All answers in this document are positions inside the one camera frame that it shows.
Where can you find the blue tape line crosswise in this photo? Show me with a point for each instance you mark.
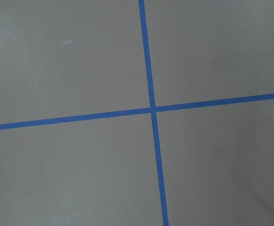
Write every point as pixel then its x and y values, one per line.
pixel 158 109

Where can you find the blue tape line lengthwise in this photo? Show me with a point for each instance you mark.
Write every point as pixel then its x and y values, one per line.
pixel 155 141

